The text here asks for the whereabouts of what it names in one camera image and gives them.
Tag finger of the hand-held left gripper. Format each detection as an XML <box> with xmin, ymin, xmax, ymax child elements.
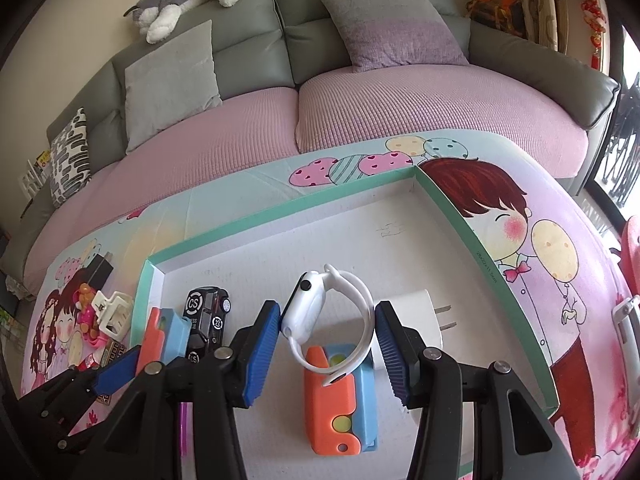
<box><xmin>30</xmin><ymin>346</ymin><xmax>144</xmax><ymax>456</ymax></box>
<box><xmin>20</xmin><ymin>369</ymin><xmax>98</xmax><ymax>436</ymax></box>

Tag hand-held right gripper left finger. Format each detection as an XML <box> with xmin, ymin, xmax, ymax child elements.
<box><xmin>85</xmin><ymin>300</ymin><xmax>282</xmax><ymax>480</ymax></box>

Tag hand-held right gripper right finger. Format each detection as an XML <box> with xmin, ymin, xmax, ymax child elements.
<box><xmin>374</xmin><ymin>301</ymin><xmax>571</xmax><ymax>480</ymax></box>

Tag cream hair claw clip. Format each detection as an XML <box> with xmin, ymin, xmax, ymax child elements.
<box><xmin>91</xmin><ymin>290</ymin><xmax>135</xmax><ymax>338</ymax></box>

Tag white charger plug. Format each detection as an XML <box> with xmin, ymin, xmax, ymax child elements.
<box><xmin>372</xmin><ymin>287</ymin><xmax>458</xmax><ymax>411</ymax></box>

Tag orange blue plastic toy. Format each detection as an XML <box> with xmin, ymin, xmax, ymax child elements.
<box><xmin>303</xmin><ymin>342</ymin><xmax>378</xmax><ymax>456</ymax></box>
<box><xmin>135</xmin><ymin>307</ymin><xmax>191</xmax><ymax>376</ymax></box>

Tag pink toy with bear figure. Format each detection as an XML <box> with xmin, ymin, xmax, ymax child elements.
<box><xmin>67</xmin><ymin>282</ymin><xmax>108</xmax><ymax>348</ymax></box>

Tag black toy car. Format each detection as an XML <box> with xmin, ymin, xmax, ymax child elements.
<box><xmin>184</xmin><ymin>287</ymin><xmax>233</xmax><ymax>363</ymax></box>

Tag white smartwatch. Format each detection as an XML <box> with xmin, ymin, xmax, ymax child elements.
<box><xmin>280</xmin><ymin>263</ymin><xmax>376</xmax><ymax>387</ymax></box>

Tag black power adapter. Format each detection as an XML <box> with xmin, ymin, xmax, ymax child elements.
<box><xmin>80</xmin><ymin>252</ymin><xmax>115</xmax><ymax>293</ymax></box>

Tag white box lid tray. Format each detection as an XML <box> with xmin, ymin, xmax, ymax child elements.
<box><xmin>131</xmin><ymin>164</ymin><xmax>560</xmax><ymax>480</ymax></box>

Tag books beside sofa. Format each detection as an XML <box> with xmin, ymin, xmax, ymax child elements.
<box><xmin>19</xmin><ymin>149</ymin><xmax>53</xmax><ymax>198</ymax></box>

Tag black white patterned pillow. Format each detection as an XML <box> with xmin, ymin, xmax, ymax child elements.
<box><xmin>47</xmin><ymin>106</ymin><xmax>93</xmax><ymax>209</ymax></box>

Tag white plastic object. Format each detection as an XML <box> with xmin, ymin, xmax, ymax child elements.
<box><xmin>611</xmin><ymin>296</ymin><xmax>640</xmax><ymax>356</ymax></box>

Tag pink sofa seat cover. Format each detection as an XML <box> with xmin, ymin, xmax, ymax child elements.
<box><xmin>22</xmin><ymin>62</ymin><xmax>601</xmax><ymax>286</ymax></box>

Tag plain grey pillow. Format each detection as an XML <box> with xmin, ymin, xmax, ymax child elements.
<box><xmin>123</xmin><ymin>19</ymin><xmax>223</xmax><ymax>156</ymax></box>

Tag grey purple pillow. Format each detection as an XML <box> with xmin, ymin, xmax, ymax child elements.
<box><xmin>315</xmin><ymin>0</ymin><xmax>471</xmax><ymax>73</ymax></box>

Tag grey sofa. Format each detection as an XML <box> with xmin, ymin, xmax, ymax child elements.
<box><xmin>0</xmin><ymin>0</ymin><xmax>621</xmax><ymax>281</ymax></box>

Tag grey white plush dog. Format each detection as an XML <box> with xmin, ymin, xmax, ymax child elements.
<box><xmin>124</xmin><ymin>0</ymin><xmax>247</xmax><ymax>45</ymax></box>

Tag patterned curtain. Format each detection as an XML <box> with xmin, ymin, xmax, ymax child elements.
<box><xmin>515</xmin><ymin>0</ymin><xmax>571</xmax><ymax>53</ymax></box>

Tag red knot ornament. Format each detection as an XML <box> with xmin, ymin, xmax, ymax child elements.
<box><xmin>580</xmin><ymin>0</ymin><xmax>608</xmax><ymax>68</ymax></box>

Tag orange wall decoration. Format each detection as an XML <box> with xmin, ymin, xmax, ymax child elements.
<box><xmin>466</xmin><ymin>0</ymin><xmax>531</xmax><ymax>41</ymax></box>

